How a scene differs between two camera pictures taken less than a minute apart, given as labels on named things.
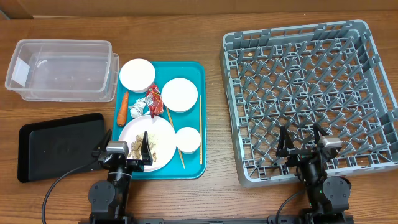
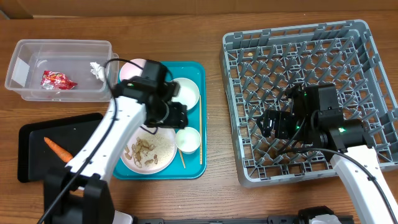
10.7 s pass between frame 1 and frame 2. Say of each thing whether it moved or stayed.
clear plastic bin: stayed
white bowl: stayed
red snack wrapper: moved
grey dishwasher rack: stayed
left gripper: moved
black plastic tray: stayed
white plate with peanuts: stayed
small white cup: stayed
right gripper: moved
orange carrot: moved
